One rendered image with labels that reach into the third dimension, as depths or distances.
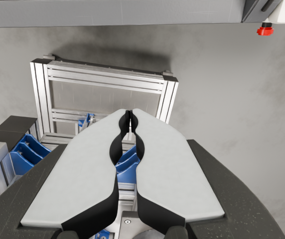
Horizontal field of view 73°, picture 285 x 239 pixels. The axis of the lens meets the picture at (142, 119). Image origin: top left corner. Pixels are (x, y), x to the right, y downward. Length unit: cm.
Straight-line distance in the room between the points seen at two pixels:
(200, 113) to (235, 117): 29
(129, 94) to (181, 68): 43
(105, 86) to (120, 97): 12
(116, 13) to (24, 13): 15
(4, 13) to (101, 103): 91
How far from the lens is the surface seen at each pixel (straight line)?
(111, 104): 124
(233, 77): 156
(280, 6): 41
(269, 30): 59
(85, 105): 128
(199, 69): 144
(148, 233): 56
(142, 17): 36
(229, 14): 40
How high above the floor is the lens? 131
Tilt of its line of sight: 59 degrees down
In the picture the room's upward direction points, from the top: 176 degrees clockwise
